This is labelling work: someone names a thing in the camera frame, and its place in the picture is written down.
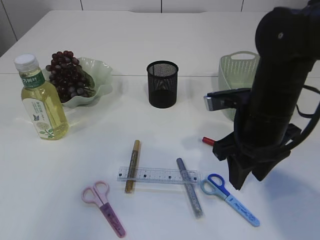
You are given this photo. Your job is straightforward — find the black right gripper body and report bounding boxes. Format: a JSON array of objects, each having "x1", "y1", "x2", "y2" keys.
[{"x1": 212, "y1": 109, "x2": 302, "y2": 168}]

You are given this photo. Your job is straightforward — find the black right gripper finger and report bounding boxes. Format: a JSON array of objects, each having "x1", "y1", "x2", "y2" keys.
[
  {"x1": 252, "y1": 159, "x2": 282, "y2": 182},
  {"x1": 227, "y1": 154, "x2": 254, "y2": 190}
]

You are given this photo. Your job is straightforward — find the blue safety scissors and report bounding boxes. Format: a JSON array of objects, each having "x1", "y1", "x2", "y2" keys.
[{"x1": 200, "y1": 173, "x2": 261, "y2": 227}]

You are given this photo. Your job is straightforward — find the pink purple safety scissors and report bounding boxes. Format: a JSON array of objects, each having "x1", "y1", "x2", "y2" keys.
[{"x1": 81, "y1": 180, "x2": 126, "y2": 238}]

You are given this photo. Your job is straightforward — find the purple artificial grape bunch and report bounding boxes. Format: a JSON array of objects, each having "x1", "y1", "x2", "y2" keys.
[{"x1": 45, "y1": 50, "x2": 96, "y2": 103}]

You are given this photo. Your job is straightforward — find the yellow tea drink bottle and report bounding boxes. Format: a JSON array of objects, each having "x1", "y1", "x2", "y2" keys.
[{"x1": 14, "y1": 53, "x2": 69, "y2": 141}]

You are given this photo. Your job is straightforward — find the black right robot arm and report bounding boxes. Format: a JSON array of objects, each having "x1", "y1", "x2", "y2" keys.
[{"x1": 204, "y1": 0, "x2": 320, "y2": 190}]

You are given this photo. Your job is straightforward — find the red marker pen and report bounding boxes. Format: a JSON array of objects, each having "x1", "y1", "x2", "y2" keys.
[{"x1": 202, "y1": 136, "x2": 215, "y2": 146}]

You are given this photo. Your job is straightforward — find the silver glitter pen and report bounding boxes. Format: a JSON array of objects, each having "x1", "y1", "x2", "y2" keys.
[{"x1": 176, "y1": 158, "x2": 203, "y2": 219}]

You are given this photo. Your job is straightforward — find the green plastic woven basket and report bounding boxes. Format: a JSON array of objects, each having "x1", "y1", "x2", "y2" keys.
[{"x1": 218, "y1": 51, "x2": 261, "y2": 123}]

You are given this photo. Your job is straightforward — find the gold glitter pen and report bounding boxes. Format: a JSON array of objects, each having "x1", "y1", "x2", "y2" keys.
[{"x1": 124, "y1": 140, "x2": 140, "y2": 194}]

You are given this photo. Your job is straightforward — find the clear plastic ruler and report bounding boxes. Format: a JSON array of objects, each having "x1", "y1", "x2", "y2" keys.
[{"x1": 116, "y1": 167, "x2": 201, "y2": 185}]

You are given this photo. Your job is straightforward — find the black mesh pen holder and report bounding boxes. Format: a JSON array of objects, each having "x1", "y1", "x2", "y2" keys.
[{"x1": 146, "y1": 60, "x2": 179, "y2": 109}]

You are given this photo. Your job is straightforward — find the green wavy glass plate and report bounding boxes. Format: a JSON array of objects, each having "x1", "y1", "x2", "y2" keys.
[{"x1": 42, "y1": 57, "x2": 113, "y2": 108}]

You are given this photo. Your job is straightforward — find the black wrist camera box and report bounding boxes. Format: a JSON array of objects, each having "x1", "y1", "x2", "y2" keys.
[{"x1": 203, "y1": 88, "x2": 251, "y2": 111}]

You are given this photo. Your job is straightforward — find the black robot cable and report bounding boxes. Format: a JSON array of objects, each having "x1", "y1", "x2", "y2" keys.
[{"x1": 284, "y1": 84, "x2": 320, "y2": 156}]

